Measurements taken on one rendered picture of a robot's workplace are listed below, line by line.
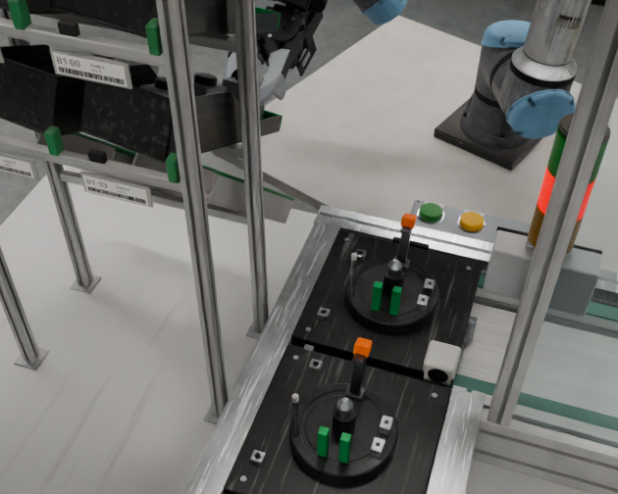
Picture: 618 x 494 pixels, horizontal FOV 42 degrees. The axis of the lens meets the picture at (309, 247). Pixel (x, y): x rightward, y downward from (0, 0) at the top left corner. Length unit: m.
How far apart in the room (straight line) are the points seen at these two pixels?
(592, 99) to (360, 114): 1.06
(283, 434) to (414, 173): 0.73
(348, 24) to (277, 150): 2.26
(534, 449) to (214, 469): 0.43
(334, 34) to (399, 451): 2.91
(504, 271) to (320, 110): 0.92
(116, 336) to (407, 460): 0.54
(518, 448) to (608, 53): 0.60
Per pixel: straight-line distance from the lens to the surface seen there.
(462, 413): 1.14
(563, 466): 1.18
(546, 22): 1.44
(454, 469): 1.08
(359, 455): 1.04
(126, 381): 1.29
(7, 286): 1.23
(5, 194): 3.07
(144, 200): 0.94
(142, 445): 1.22
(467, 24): 3.96
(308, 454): 1.04
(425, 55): 2.00
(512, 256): 0.94
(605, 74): 0.77
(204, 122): 0.98
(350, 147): 1.69
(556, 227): 0.87
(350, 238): 1.32
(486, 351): 1.26
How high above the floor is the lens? 1.88
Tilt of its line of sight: 45 degrees down
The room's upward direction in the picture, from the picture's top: 1 degrees clockwise
